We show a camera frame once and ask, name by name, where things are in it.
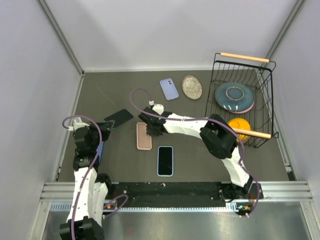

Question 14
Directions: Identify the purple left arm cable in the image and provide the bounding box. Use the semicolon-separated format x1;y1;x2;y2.
61;114;129;240

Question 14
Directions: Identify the orange bowl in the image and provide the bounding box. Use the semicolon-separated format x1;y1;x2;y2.
227;117;251;144

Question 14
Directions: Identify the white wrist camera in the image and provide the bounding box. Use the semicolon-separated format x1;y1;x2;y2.
149;100;164;115
67;117;90;132

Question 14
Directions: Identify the teal-edged black phone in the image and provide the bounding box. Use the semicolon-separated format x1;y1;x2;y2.
104;108;134;130

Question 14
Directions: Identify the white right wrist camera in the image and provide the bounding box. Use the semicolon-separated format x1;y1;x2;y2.
149;100;164;115

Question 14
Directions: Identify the lavender phone case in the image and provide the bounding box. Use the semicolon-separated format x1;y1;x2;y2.
159;78;179;101

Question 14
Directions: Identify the black wire dish rack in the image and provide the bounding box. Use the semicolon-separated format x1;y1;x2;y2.
204;52;279;138

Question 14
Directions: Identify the speckled oval dish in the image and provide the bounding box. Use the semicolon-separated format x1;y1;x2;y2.
182;75;203;100

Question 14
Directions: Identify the pink plate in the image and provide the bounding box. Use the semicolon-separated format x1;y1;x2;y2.
229;101;255;115

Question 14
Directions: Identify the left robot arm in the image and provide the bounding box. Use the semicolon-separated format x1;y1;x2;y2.
59;116;115;240

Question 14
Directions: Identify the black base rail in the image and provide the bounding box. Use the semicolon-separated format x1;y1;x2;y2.
106;182;264;208

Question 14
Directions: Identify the blue glazed plate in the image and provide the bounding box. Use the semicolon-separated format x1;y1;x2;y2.
214;82;255;112

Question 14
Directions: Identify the pink phone case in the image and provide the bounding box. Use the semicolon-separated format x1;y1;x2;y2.
136;122;152;151

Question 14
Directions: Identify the blue phone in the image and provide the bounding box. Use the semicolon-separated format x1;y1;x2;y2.
96;141;105;166

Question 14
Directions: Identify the light blue phone case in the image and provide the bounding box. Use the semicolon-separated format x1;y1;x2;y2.
156;145;175;178

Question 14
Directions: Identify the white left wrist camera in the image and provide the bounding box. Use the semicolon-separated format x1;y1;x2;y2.
67;117;90;132

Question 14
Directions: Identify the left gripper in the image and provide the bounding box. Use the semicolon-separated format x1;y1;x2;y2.
86;120;115;151

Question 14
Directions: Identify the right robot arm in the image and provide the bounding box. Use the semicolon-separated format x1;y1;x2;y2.
138;106;254;199

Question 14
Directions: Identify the purple-edged black phone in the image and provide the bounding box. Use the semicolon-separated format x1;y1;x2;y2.
157;146;174;176

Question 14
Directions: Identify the grey cable duct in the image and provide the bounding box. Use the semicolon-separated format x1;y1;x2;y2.
50;202;240;213

